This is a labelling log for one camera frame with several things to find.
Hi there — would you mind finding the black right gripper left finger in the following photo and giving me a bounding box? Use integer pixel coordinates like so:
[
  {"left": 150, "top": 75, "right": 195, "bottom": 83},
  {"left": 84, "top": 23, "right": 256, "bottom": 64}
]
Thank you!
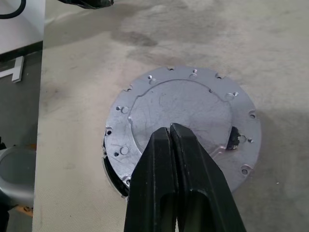
[{"left": 125, "top": 127, "right": 180, "bottom": 232}]

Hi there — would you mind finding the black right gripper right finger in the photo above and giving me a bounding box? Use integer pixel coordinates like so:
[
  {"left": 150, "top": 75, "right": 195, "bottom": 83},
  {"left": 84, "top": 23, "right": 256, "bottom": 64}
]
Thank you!
[{"left": 169, "top": 122, "right": 247, "bottom": 232}]

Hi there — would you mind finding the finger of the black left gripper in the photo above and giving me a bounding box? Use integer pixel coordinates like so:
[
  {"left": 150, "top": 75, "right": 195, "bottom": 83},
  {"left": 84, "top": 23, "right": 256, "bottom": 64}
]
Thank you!
[{"left": 56, "top": 0, "right": 114, "bottom": 10}]

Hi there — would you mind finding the silver round motor lid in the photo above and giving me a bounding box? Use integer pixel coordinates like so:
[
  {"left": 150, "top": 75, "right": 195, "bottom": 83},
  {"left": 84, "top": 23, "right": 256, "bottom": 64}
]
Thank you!
[{"left": 103, "top": 65, "right": 263, "bottom": 199}]

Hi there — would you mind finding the silver T-shaped piece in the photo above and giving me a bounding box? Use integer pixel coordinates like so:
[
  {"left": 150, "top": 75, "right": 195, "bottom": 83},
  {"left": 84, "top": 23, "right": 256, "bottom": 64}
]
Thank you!
[{"left": 0, "top": 57, "right": 25, "bottom": 84}]

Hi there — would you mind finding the grey rounded shape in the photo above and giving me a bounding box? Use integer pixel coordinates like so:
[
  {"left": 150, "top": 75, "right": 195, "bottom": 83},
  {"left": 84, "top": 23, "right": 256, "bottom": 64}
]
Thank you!
[{"left": 0, "top": 145, "right": 37, "bottom": 206}]

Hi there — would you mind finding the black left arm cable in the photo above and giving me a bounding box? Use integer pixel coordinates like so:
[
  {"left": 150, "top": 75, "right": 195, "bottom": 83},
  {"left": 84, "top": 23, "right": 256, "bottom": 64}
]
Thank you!
[{"left": 0, "top": 0, "right": 27, "bottom": 20}]

